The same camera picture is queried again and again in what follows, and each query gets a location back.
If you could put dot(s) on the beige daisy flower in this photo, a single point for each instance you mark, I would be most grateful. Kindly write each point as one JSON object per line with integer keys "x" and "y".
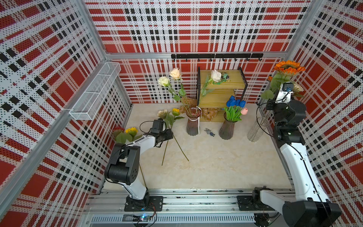
{"x": 163, "y": 115}
{"x": 297, "y": 90}

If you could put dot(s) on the small yellow daisy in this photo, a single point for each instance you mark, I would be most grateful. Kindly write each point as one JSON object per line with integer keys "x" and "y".
{"x": 132, "y": 131}

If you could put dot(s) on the cream rose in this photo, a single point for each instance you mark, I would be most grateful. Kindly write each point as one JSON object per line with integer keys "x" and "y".
{"x": 175, "y": 74}

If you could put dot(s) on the pink tulip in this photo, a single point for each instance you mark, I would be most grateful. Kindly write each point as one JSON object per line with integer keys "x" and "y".
{"x": 244, "y": 111}

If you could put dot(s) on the black hook rail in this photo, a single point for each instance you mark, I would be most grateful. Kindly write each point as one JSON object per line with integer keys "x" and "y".
{"x": 246, "y": 56}

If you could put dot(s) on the dark pink ribbed vase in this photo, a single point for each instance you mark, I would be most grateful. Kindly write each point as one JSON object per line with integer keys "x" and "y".
{"x": 227, "y": 129}

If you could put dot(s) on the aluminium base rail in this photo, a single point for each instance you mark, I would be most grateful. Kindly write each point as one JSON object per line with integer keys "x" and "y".
{"x": 181, "y": 208}

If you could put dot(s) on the white wire wall basket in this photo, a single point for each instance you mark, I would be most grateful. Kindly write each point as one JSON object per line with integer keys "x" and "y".
{"x": 88, "y": 105}

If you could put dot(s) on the small grey toy figure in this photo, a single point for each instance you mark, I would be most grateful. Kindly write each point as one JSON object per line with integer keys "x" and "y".
{"x": 209, "y": 132}

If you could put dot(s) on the circuit board on rail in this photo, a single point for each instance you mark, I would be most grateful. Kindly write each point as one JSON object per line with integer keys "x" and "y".
{"x": 141, "y": 218}

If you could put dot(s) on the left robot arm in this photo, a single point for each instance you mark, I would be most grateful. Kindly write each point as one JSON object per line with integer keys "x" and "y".
{"x": 124, "y": 162}

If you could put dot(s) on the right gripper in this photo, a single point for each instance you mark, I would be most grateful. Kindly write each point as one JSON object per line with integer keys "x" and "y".
{"x": 272, "y": 102}

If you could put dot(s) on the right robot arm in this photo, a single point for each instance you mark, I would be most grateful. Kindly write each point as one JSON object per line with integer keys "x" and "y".
{"x": 311, "y": 207}

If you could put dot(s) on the red daisy flower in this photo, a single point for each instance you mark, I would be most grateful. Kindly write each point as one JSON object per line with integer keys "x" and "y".
{"x": 119, "y": 135}

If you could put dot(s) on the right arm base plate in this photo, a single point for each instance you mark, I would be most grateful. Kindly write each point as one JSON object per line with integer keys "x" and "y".
{"x": 245, "y": 203}

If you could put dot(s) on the green toy with lanyard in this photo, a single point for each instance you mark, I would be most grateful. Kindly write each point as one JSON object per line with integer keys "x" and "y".
{"x": 224, "y": 78}

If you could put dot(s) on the wooden shelf black frame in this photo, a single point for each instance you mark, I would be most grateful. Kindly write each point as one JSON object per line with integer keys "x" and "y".
{"x": 212, "y": 98}

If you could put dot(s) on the pink glass vase with ribbon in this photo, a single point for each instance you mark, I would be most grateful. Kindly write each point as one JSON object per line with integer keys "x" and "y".
{"x": 193, "y": 124}

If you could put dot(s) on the pale green rose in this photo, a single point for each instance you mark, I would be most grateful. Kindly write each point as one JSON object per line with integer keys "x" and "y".
{"x": 163, "y": 82}

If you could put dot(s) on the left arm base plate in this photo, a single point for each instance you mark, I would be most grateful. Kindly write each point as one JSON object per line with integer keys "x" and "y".
{"x": 149, "y": 203}

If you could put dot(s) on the clear glass vase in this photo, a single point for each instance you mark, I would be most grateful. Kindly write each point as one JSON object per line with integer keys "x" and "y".
{"x": 258, "y": 129}

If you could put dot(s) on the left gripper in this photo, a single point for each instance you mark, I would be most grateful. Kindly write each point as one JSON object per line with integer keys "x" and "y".
{"x": 169, "y": 135}

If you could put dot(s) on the yellow daisy flower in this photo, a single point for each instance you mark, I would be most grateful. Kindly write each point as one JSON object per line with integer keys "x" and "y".
{"x": 172, "y": 116}

